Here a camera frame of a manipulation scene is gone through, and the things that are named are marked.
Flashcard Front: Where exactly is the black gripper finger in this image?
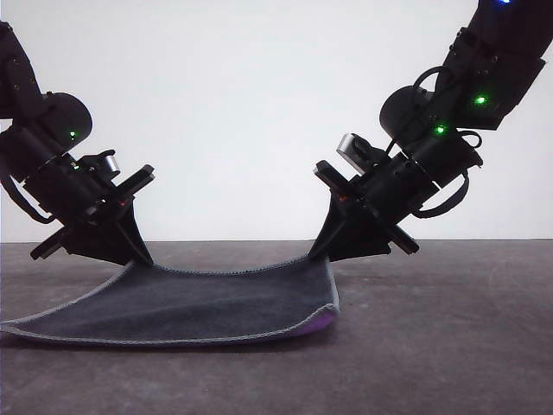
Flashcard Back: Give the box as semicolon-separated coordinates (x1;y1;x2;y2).
112;201;156;265
315;214;393;264
63;214;147;267
306;194;347;262

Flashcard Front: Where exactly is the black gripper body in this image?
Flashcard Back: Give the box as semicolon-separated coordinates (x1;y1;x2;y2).
29;149;156;262
314;155;421;256

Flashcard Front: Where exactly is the purple towel with grey hem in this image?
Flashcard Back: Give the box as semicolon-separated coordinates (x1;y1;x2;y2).
0;254;341;348

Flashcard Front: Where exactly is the grey table cloth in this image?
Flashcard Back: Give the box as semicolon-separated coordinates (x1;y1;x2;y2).
0;239;553;415

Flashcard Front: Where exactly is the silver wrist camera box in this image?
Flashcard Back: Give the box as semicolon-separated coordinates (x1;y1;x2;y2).
335;131;378;175
97;153;123;179

